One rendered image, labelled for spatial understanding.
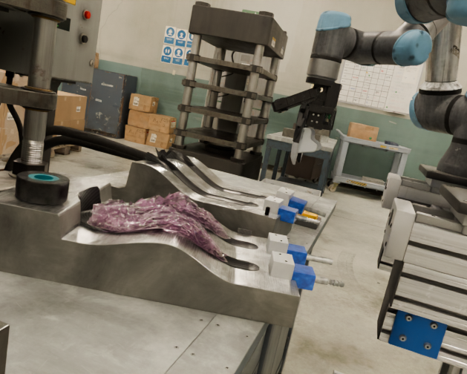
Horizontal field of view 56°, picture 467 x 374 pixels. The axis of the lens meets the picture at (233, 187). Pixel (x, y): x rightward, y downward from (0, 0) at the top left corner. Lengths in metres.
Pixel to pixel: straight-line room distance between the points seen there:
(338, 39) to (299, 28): 6.59
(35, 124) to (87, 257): 0.73
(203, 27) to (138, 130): 3.20
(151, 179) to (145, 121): 6.82
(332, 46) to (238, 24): 4.03
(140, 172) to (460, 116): 0.87
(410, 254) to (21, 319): 0.63
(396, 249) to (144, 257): 0.44
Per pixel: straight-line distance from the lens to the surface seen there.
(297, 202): 1.11
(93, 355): 0.59
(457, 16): 0.65
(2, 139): 4.81
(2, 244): 0.77
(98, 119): 8.16
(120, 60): 8.59
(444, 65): 1.42
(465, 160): 1.34
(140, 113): 7.92
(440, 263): 0.86
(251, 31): 5.04
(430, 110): 1.42
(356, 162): 7.53
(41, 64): 1.37
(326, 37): 1.09
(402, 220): 0.84
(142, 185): 1.08
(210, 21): 5.19
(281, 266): 0.74
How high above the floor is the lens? 1.13
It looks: 12 degrees down
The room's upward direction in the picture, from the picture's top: 11 degrees clockwise
